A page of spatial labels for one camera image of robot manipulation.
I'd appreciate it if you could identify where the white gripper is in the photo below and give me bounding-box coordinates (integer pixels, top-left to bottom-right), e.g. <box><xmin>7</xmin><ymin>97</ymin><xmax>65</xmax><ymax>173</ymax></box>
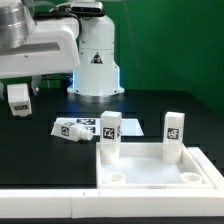
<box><xmin>0</xmin><ymin>17</ymin><xmax>80</xmax><ymax>100</ymax></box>

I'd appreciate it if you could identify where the white square tabletop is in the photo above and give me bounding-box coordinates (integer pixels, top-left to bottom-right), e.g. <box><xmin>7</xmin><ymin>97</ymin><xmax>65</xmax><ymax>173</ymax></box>
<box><xmin>96</xmin><ymin>143</ymin><xmax>214</xmax><ymax>189</ymax></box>

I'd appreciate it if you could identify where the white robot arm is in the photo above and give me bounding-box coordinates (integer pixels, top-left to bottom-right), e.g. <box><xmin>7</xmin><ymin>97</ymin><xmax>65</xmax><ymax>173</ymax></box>
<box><xmin>0</xmin><ymin>0</ymin><xmax>124</xmax><ymax>102</ymax></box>

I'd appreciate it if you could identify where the grey rear camera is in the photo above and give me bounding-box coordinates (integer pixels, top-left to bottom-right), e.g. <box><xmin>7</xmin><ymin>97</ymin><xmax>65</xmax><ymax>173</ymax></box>
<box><xmin>71</xmin><ymin>0</ymin><xmax>105</xmax><ymax>17</ymax></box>

